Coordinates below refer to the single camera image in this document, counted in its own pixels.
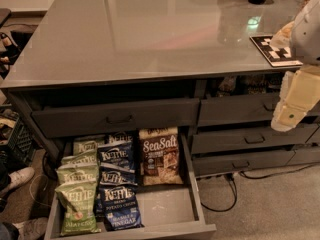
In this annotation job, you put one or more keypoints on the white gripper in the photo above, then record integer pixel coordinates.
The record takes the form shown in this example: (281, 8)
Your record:
(307, 34)

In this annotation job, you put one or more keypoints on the brown sea salt chip bag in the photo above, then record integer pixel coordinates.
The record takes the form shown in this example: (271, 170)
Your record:
(160, 156)

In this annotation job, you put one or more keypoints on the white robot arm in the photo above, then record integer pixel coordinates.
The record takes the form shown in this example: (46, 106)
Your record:
(306, 35)

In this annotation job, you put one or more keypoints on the grey top right drawer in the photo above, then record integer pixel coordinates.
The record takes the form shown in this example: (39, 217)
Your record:
(237, 109)

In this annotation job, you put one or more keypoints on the grey middle right drawer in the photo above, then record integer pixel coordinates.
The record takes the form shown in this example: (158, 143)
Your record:
(249, 138)

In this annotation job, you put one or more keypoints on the grey bottom right drawer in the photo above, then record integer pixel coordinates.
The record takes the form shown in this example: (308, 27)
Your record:
(241, 162)

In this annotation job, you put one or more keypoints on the grey cabinet counter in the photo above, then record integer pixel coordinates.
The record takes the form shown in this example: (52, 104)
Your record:
(90, 52)

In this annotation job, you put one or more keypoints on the back blue chip bag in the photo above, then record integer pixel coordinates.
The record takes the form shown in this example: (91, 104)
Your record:
(119, 137)

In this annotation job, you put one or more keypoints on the open grey middle drawer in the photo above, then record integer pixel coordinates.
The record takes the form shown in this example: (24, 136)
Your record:
(168, 212)

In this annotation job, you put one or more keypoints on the front blue vinegar chip bag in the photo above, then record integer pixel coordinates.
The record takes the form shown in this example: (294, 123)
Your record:
(120, 207)

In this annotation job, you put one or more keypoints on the back green chip bag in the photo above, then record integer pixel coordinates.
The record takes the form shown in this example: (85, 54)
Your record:
(83, 144)

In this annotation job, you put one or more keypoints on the grey top left drawer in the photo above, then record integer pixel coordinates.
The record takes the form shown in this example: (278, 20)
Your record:
(103, 118)

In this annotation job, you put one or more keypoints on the front green jalapeno chip bag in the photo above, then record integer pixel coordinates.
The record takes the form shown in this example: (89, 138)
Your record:
(78, 199)

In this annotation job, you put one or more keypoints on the black white fiducial marker board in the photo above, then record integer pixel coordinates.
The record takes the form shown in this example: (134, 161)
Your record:
(276, 57)

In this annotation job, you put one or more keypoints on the black plastic crate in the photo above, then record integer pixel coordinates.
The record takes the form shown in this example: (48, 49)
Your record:
(16, 142)

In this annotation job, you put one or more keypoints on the white sneaker lower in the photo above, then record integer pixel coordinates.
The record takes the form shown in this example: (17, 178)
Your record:
(32, 229)

